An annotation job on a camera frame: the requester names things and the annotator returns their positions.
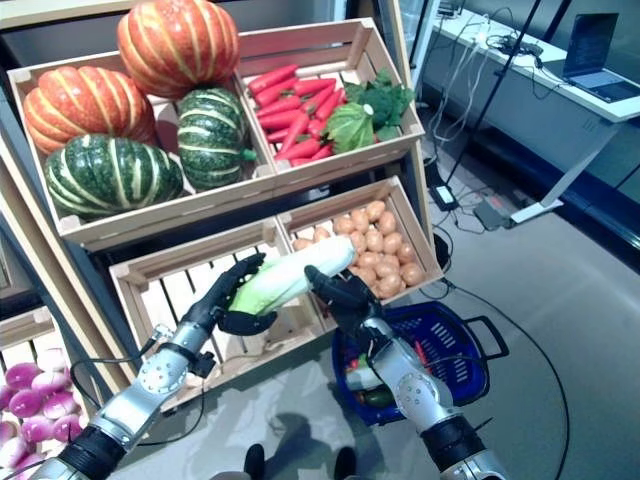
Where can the orange striped pumpkin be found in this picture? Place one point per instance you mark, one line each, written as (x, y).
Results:
(87, 107)
(177, 47)

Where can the red orange carrot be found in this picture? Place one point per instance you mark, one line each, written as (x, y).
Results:
(322, 152)
(272, 79)
(279, 106)
(280, 120)
(295, 131)
(320, 97)
(299, 161)
(330, 104)
(315, 86)
(300, 149)
(316, 127)
(272, 92)
(277, 135)

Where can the black power adapter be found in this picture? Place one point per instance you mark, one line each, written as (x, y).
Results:
(442, 195)

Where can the black robot left foot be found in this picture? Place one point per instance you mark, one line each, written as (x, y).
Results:
(254, 460)

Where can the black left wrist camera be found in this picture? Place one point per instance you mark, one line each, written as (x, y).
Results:
(202, 364)

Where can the dark green leafy vegetable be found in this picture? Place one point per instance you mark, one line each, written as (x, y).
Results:
(387, 100)

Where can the dark green toy cucumber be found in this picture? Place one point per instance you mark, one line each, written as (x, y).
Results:
(377, 397)

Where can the wooden slatted crate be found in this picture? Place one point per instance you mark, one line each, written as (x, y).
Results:
(165, 295)
(25, 325)
(422, 240)
(350, 161)
(200, 205)

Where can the brown potato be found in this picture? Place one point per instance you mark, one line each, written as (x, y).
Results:
(321, 234)
(406, 252)
(344, 224)
(375, 211)
(412, 273)
(370, 260)
(392, 242)
(360, 243)
(387, 268)
(391, 285)
(360, 220)
(374, 241)
(301, 244)
(386, 223)

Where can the purple white turnip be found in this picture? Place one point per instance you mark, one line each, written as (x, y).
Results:
(22, 376)
(49, 382)
(60, 404)
(7, 431)
(25, 402)
(12, 451)
(67, 427)
(37, 428)
(52, 357)
(5, 397)

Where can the black round rack foot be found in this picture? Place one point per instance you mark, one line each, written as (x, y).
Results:
(442, 247)

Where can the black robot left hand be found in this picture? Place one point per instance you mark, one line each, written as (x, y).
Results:
(210, 307)

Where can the grey floor socket box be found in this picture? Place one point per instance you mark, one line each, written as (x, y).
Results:
(492, 215)

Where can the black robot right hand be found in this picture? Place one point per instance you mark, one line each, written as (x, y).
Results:
(350, 305)

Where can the black robot right foot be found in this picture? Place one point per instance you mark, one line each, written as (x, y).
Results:
(345, 462)

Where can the grey laptop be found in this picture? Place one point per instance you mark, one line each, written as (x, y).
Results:
(600, 57)

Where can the napa cabbage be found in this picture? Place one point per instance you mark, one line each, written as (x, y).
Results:
(362, 379)
(300, 270)

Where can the blue plastic shopping basket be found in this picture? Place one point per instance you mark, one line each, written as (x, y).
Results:
(450, 360)

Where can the green striped pumpkin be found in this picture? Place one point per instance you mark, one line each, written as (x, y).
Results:
(212, 137)
(112, 175)

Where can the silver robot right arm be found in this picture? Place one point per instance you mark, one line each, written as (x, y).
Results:
(415, 390)

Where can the black robot foot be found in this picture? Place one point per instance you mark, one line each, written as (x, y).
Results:
(345, 462)
(254, 460)

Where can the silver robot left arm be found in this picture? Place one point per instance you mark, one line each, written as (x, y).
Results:
(150, 380)

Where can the light green cabbage head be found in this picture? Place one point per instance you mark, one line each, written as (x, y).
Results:
(350, 127)

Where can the black tripod pole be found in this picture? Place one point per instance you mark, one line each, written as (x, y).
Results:
(495, 87)

